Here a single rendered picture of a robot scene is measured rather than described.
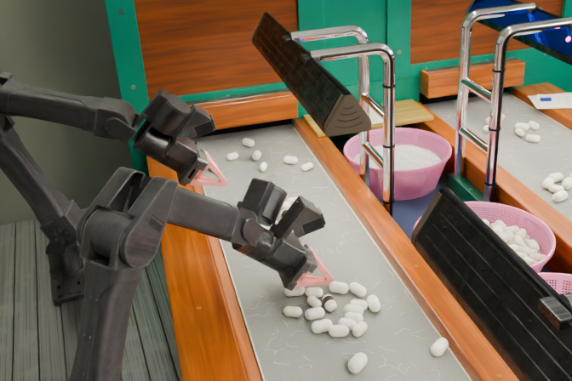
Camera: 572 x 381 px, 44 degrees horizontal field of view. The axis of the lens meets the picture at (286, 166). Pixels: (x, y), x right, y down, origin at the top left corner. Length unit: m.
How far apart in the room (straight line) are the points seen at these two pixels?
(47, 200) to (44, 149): 1.29
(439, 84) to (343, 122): 0.91
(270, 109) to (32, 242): 0.69
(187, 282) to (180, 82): 0.74
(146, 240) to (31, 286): 0.68
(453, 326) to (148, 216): 0.53
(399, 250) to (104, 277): 0.63
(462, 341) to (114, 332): 0.53
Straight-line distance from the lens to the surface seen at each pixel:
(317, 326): 1.19
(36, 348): 1.41
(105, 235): 0.93
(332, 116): 1.15
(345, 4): 1.95
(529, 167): 1.77
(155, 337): 1.36
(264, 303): 1.28
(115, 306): 0.95
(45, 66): 2.66
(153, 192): 0.93
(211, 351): 1.15
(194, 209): 1.02
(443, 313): 1.21
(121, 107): 1.38
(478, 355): 1.14
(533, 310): 0.68
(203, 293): 1.28
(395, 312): 1.25
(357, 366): 1.11
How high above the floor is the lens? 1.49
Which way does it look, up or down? 25 degrees down
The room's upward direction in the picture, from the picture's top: 4 degrees counter-clockwise
